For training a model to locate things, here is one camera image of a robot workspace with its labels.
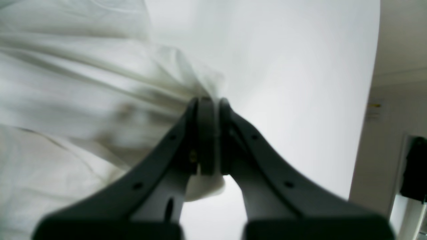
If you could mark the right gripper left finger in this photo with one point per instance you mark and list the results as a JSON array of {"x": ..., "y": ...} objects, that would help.
[{"x": 145, "y": 204}]

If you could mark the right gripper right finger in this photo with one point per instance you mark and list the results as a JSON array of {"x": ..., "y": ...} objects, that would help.
[{"x": 280, "y": 202}]

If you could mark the white printed t-shirt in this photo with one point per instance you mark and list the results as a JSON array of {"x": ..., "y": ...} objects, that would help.
[{"x": 85, "y": 95}]

